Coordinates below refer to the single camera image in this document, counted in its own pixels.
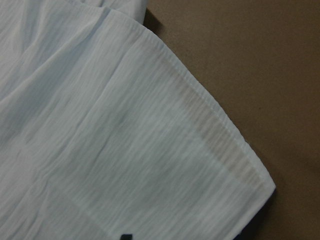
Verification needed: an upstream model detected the light blue striped shirt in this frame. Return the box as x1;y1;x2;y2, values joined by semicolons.
0;0;275;240

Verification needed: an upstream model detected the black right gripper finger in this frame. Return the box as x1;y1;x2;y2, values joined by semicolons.
120;233;133;240

